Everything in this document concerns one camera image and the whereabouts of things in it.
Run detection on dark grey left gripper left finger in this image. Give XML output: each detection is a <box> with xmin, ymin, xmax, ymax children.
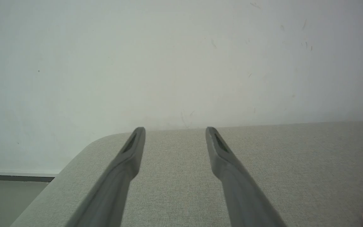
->
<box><xmin>65</xmin><ymin>127</ymin><xmax>146</xmax><ymax>227</ymax></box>

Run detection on dark grey baseboard strip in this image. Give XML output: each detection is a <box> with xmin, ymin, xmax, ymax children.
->
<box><xmin>0</xmin><ymin>174</ymin><xmax>55</xmax><ymax>183</ymax></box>

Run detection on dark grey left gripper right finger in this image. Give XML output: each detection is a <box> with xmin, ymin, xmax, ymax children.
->
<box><xmin>205</xmin><ymin>127</ymin><xmax>286</xmax><ymax>227</ymax></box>

